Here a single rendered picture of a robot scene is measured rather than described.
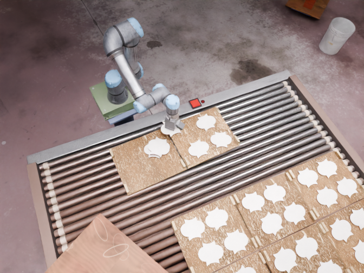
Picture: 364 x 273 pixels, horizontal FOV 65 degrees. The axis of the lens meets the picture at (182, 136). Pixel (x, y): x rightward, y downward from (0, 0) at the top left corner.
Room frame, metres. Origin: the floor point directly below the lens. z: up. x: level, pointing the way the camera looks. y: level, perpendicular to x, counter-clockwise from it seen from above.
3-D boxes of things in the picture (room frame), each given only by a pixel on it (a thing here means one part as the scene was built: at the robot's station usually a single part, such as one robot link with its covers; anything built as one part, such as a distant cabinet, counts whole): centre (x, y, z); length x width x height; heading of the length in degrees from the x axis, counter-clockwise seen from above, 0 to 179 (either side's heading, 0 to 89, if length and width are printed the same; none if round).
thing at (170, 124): (0.93, 0.05, 1.17); 0.12 x 0.09 x 0.16; 74
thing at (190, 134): (0.99, -0.14, 0.93); 0.41 x 0.35 x 0.02; 122
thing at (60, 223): (0.75, -0.15, 0.90); 1.95 x 0.05 x 0.05; 119
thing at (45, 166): (1.10, 0.04, 0.90); 1.95 x 0.05 x 0.05; 119
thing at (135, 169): (0.76, 0.21, 0.93); 0.41 x 0.35 x 0.02; 122
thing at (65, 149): (1.17, 0.08, 0.89); 2.08 x 0.09 x 0.06; 119
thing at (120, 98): (1.22, 0.50, 1.01); 0.15 x 0.15 x 0.10
